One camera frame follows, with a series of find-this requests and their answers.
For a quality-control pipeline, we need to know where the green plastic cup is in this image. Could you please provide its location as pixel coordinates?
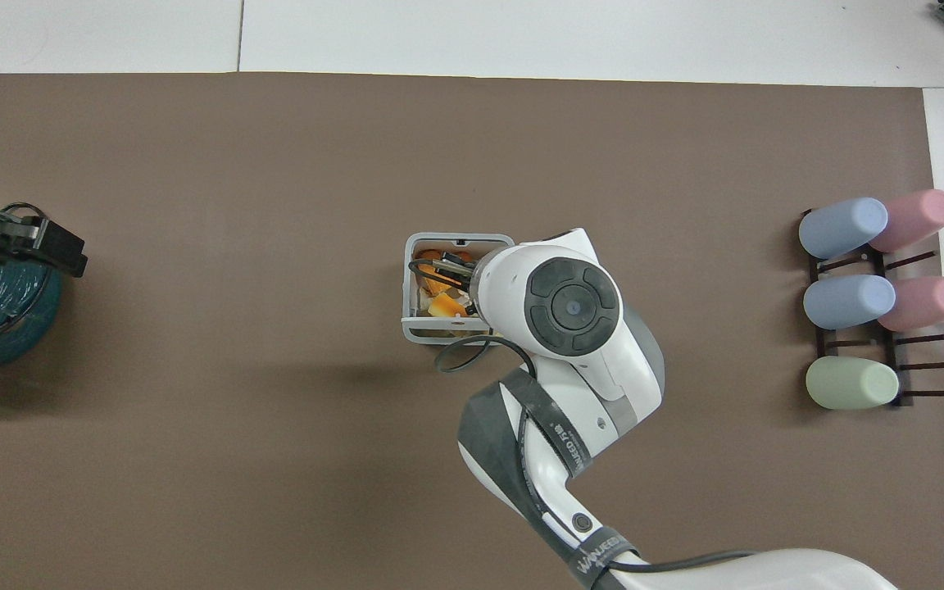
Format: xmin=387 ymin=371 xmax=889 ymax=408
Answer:
xmin=805 ymin=356 xmax=901 ymax=411

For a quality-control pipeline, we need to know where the grey plastic basket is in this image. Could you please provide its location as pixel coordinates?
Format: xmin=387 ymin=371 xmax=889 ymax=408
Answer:
xmin=401 ymin=233 xmax=516 ymax=343

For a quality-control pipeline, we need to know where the pink plastic cup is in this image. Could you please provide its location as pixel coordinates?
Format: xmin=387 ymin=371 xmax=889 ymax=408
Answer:
xmin=878 ymin=276 xmax=944 ymax=334
xmin=867 ymin=189 xmax=944 ymax=254

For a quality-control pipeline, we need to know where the blue plastic cup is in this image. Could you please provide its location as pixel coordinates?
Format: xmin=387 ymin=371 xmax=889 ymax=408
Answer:
xmin=798 ymin=197 xmax=890 ymax=261
xmin=803 ymin=274 xmax=897 ymax=331

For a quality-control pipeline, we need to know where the black wire cup rack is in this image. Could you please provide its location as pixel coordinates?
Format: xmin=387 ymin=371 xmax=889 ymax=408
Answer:
xmin=799 ymin=208 xmax=944 ymax=409

